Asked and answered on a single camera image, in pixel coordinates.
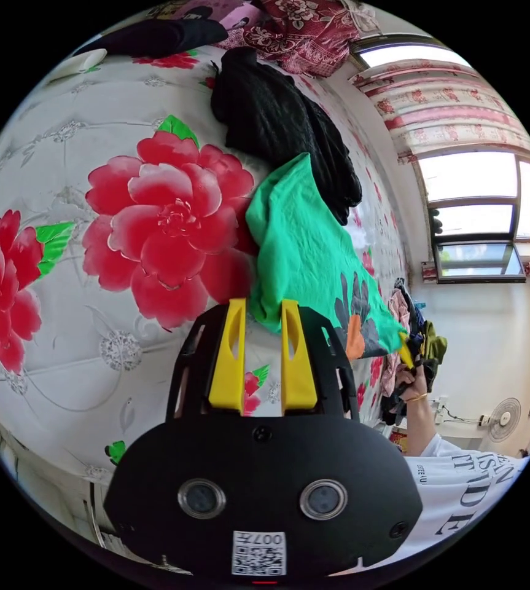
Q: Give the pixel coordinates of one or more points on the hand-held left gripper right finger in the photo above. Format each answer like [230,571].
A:
[298,368]

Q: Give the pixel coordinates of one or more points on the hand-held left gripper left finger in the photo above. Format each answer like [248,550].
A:
[226,368]

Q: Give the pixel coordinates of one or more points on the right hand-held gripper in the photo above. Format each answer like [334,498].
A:
[423,368]

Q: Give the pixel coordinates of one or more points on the green short sleeve shirt with print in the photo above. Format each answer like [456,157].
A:
[306,244]

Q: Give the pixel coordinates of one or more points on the person's right forearm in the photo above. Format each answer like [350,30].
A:
[419,424]

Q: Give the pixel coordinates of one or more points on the person's right hand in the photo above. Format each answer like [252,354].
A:
[407,382]

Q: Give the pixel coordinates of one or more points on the pile of clothes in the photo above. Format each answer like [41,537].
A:
[400,309]

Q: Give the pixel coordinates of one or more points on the bed with red flowered sheet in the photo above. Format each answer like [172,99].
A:
[85,322]

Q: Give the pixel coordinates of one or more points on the person's body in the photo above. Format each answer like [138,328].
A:
[458,498]

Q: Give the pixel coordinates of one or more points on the window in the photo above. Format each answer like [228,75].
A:
[472,203]

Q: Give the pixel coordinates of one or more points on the pink flowered curtain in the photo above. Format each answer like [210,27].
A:
[435,110]

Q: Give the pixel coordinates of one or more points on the black knitted sweater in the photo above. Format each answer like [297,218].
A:
[283,120]

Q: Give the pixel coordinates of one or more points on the dark red patterned quilt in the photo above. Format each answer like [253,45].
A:
[310,32]

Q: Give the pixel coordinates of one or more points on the black garment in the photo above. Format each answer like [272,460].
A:
[154,37]

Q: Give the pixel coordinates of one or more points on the white wall fan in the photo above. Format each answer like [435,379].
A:
[504,419]

